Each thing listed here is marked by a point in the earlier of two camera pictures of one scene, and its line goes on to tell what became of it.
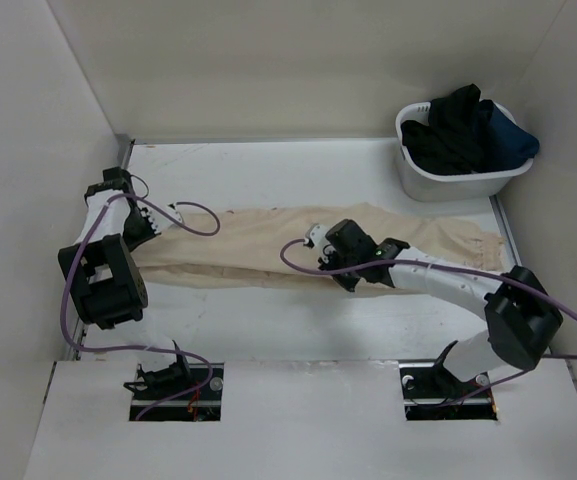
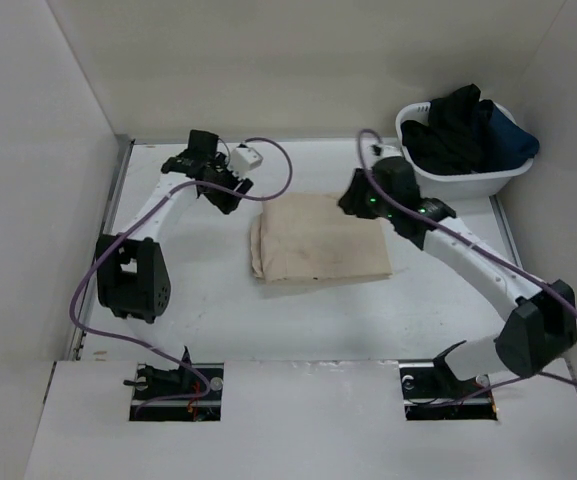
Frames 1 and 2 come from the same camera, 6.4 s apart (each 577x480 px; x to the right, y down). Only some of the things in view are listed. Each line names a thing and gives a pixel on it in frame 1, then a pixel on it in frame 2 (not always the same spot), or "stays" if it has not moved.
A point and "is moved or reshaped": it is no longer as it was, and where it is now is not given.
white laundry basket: x=428 y=186 stays
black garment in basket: x=453 y=140 stays
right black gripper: x=348 y=282 to x=350 y=203
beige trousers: x=242 y=248 is moved or reshaped
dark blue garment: x=509 y=144 stays
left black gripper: x=150 y=233 to x=238 y=184
